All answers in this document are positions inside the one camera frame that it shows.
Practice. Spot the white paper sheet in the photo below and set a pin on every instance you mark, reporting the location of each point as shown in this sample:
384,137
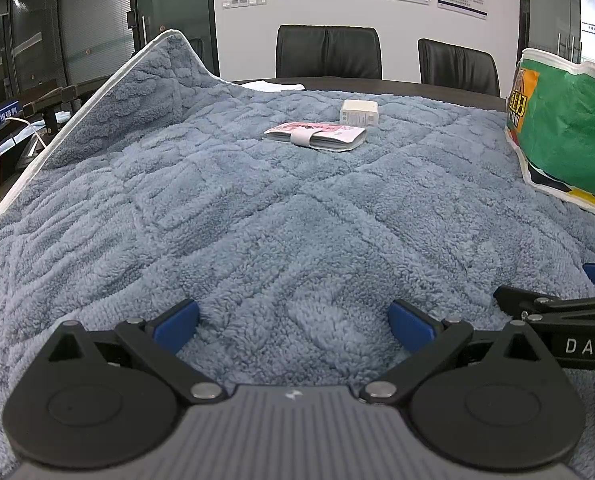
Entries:
272,85

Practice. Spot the blue desk nameplate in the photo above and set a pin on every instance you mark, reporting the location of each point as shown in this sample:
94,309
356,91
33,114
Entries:
5,117

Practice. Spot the dark conference table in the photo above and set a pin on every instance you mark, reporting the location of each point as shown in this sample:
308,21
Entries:
402,92

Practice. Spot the blue-grey fleece blanket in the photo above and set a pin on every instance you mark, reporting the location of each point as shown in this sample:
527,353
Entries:
277,220

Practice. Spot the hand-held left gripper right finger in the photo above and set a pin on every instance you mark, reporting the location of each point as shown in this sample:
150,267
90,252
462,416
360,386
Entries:
412,325

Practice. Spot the small wall label strip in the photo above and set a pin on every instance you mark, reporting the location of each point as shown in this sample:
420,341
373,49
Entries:
245,2

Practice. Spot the black office chair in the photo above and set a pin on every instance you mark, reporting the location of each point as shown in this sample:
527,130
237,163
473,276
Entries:
327,52
457,67
196,51

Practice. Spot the white charger adapter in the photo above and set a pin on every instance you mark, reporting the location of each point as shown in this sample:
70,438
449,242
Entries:
357,112

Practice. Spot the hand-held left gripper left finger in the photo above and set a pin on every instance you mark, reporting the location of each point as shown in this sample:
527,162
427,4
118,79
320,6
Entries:
177,322

